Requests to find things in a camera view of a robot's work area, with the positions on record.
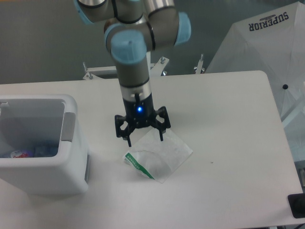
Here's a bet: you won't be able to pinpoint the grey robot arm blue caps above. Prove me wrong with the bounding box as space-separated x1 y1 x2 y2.
74 0 192 141

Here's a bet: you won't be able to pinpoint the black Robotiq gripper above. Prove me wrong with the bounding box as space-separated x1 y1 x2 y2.
114 94 171 147

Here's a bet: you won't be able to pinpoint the white Superior umbrella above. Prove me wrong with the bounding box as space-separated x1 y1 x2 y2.
207 2 305 162

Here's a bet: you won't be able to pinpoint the white plastic trash can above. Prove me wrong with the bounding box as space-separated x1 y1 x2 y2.
0 94 90 194

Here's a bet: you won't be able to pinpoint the black device at table edge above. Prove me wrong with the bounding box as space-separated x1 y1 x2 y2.
288 193 305 219

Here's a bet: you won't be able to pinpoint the clear plastic bag green strip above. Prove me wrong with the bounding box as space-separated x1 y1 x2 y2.
122 128 193 183

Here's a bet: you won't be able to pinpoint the clear plastic water bottle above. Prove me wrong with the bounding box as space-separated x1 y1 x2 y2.
0 139 60 158

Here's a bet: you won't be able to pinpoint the white bracket with bolt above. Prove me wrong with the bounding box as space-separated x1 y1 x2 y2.
193 53 205 74

